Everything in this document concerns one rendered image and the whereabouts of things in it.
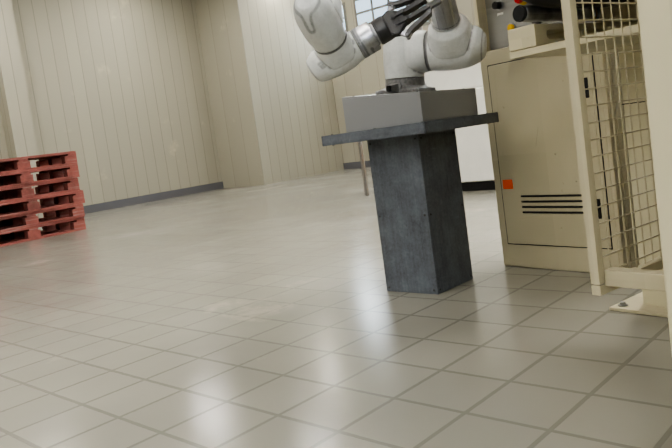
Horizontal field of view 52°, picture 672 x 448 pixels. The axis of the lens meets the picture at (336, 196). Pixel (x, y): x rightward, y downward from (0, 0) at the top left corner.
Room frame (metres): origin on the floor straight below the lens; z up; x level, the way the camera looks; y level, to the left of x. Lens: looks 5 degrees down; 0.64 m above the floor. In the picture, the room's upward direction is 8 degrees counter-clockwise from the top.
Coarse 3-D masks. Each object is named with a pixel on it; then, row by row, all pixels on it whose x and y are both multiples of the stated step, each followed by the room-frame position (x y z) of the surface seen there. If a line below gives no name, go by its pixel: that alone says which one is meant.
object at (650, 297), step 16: (624, 64) 2.03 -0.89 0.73; (640, 64) 2.00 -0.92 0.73; (624, 80) 2.04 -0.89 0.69; (640, 80) 2.00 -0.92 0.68; (624, 96) 2.04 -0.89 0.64; (640, 96) 2.00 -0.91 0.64; (624, 112) 2.05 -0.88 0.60; (640, 112) 2.01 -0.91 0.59; (640, 144) 2.01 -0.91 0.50; (640, 160) 2.02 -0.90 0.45; (640, 176) 2.02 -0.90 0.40; (640, 192) 2.03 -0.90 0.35; (640, 224) 2.03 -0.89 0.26; (656, 224) 1.99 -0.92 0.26; (640, 240) 2.04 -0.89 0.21; (656, 240) 2.00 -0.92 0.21; (640, 256) 2.04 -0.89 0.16; (656, 256) 2.00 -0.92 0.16; (656, 304) 2.01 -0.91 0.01
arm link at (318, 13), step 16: (304, 0) 1.81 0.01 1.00; (320, 0) 1.81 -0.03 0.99; (336, 0) 1.87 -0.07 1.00; (304, 16) 1.81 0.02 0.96; (320, 16) 1.81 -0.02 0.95; (336, 16) 1.85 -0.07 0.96; (304, 32) 1.86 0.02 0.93; (320, 32) 1.84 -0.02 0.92; (336, 32) 1.87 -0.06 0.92; (320, 48) 1.90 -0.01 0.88; (336, 48) 1.90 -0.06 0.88
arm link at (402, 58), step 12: (420, 36) 2.62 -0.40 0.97; (384, 48) 2.69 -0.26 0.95; (396, 48) 2.64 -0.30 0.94; (408, 48) 2.63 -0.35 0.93; (420, 48) 2.61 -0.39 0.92; (384, 60) 2.70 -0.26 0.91; (396, 60) 2.65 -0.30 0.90; (408, 60) 2.63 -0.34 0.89; (420, 60) 2.62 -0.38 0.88; (384, 72) 2.72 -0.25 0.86; (396, 72) 2.65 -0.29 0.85; (408, 72) 2.64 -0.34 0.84; (420, 72) 2.67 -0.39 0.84
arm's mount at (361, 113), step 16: (368, 96) 2.59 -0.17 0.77; (384, 96) 2.53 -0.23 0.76; (400, 96) 2.48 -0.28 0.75; (416, 96) 2.44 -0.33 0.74; (432, 96) 2.48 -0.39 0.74; (448, 96) 2.55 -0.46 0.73; (464, 96) 2.63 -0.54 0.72; (352, 112) 2.65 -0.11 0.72; (368, 112) 2.59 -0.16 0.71; (384, 112) 2.54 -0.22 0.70; (400, 112) 2.49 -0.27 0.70; (416, 112) 2.44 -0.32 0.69; (432, 112) 2.47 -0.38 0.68; (448, 112) 2.54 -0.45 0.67; (464, 112) 2.62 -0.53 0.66; (352, 128) 2.66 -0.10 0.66; (368, 128) 2.60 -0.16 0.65
